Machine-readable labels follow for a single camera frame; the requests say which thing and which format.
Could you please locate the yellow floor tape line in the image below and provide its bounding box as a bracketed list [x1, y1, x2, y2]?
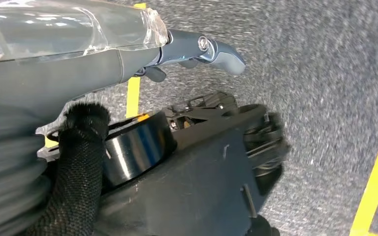
[348, 103, 378, 236]
[125, 2, 151, 122]

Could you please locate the black braided cable sleeve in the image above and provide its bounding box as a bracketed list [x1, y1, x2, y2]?
[22, 102, 111, 236]

